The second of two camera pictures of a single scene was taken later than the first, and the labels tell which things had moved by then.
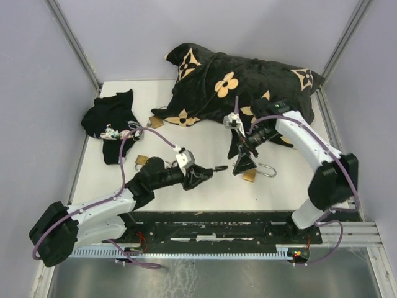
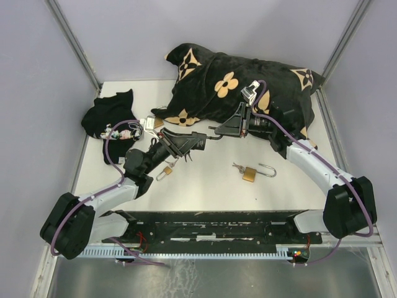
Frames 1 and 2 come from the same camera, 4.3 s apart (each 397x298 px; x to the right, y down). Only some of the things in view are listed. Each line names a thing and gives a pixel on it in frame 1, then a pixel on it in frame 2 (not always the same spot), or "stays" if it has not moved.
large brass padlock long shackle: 250,175 stays
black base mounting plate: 209,229 stays
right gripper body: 244,142 -> 245,117
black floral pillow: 214,86 stays
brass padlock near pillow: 155,121 stays
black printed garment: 110,118 stays
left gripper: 195,178 -> 168,138
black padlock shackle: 221,167 -> 201,144
